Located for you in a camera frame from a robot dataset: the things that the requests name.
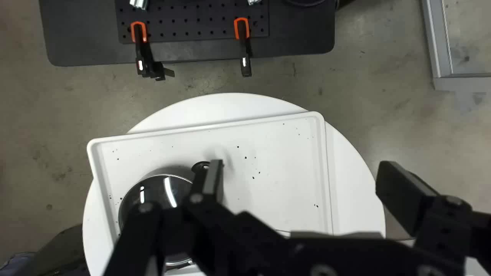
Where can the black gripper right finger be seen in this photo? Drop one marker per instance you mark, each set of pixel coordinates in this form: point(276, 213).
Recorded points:
point(408, 194)

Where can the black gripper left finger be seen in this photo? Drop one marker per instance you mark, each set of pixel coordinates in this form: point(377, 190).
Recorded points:
point(204, 187)

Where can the white plastic tray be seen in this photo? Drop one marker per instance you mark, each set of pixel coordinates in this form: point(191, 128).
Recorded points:
point(276, 164)

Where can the orange black spring clamp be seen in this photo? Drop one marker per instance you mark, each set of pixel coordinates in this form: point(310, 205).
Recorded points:
point(244, 44)
point(141, 52)

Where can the black perforated mounting board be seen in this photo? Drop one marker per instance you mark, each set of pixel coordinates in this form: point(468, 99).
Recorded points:
point(199, 21)

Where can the dark rounded floor object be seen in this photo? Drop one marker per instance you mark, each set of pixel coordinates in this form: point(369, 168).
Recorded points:
point(47, 256)

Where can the black pegboard panel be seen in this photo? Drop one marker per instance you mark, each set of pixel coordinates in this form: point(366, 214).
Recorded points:
point(70, 36)

